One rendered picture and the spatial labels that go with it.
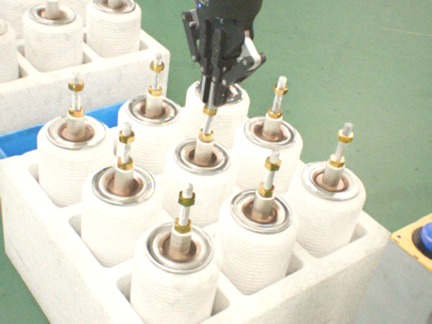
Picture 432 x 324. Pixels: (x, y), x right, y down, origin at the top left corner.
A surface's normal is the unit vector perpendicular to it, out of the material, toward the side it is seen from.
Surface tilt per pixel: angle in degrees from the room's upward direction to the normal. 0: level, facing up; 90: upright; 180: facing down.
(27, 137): 88
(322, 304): 90
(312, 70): 0
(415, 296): 90
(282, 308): 90
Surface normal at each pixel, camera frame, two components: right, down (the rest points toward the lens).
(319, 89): 0.13, -0.78
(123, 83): 0.62, 0.55
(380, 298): -0.79, 0.29
